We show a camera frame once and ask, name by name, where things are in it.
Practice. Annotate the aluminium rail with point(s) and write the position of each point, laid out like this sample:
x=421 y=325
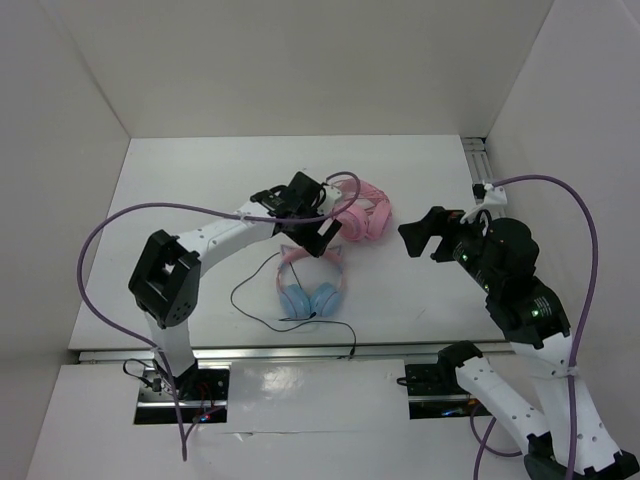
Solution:
x=414 y=352
x=477 y=159

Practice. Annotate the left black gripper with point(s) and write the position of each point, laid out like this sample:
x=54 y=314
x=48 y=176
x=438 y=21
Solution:
x=312 y=240

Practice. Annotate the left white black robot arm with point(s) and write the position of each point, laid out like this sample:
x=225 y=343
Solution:
x=166 y=279

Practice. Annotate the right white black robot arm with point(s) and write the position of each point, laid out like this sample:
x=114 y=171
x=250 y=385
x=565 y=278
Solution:
x=564 y=437

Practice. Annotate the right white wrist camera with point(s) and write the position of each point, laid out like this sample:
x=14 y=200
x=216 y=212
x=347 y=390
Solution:
x=488 y=198

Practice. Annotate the right side aluminium rail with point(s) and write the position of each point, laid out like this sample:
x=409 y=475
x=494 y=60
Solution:
x=477 y=159

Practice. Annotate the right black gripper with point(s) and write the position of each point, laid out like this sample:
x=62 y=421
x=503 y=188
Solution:
x=437 y=220

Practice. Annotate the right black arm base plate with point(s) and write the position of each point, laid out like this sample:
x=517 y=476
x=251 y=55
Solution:
x=426 y=380

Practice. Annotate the blue pink cat-ear headphones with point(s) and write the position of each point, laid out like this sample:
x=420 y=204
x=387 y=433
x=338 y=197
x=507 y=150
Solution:
x=300 y=300

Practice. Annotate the front aluminium rail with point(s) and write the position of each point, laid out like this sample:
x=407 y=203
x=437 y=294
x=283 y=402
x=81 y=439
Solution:
x=414 y=352

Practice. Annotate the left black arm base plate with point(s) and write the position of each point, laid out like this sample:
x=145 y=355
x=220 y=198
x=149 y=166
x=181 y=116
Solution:
x=211 y=384

